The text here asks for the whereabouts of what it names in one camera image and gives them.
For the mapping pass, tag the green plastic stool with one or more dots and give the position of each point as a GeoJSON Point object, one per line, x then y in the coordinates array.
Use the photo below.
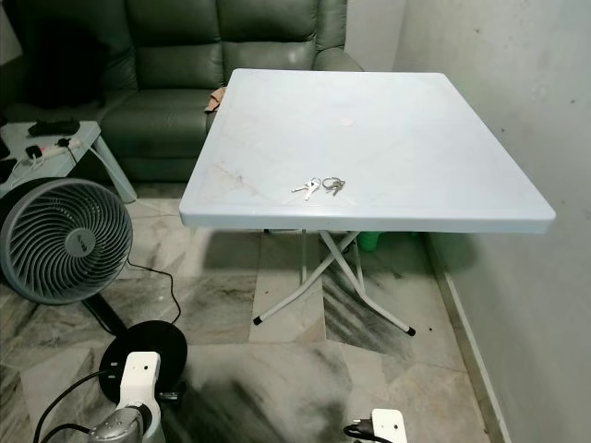
{"type": "Point", "coordinates": [370, 241]}

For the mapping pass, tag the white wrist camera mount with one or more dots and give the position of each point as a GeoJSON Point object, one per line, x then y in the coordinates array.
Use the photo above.
{"type": "Point", "coordinates": [138, 380]}
{"type": "Point", "coordinates": [389, 427]}

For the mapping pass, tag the small black charger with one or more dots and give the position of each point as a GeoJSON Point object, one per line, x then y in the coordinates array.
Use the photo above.
{"type": "Point", "coordinates": [34, 151]}

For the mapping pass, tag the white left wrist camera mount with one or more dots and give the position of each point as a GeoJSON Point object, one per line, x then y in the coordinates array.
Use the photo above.
{"type": "Point", "coordinates": [138, 380]}

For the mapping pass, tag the brown cloth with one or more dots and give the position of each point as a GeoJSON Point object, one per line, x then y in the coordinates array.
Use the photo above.
{"type": "Point", "coordinates": [215, 99]}

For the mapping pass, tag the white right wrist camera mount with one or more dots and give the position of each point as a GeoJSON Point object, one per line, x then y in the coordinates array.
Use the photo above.
{"type": "Point", "coordinates": [389, 427]}

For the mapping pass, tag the white folding table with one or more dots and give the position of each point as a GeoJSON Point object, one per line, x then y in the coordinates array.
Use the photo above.
{"type": "Point", "coordinates": [369, 138]}

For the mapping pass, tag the dark green leather sofa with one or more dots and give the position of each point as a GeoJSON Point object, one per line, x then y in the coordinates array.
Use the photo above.
{"type": "Point", "coordinates": [175, 111]}

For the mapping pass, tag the silver key bunch with rings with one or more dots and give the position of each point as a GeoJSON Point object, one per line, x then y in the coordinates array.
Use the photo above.
{"type": "Point", "coordinates": [330, 185]}

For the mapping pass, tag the small grey side table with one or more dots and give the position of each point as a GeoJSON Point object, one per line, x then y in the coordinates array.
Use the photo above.
{"type": "Point", "coordinates": [83, 152]}

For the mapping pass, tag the black remote control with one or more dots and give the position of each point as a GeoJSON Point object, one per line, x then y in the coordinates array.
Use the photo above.
{"type": "Point", "coordinates": [53, 126]}

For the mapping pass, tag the grey floor fan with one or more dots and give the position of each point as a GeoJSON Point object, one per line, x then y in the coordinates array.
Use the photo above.
{"type": "Point", "coordinates": [65, 242]}

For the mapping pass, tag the black smartphone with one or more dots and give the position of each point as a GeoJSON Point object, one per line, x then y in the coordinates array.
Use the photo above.
{"type": "Point", "coordinates": [4, 170]}

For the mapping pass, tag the black cushion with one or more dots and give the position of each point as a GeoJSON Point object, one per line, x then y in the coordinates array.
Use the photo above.
{"type": "Point", "coordinates": [60, 63]}

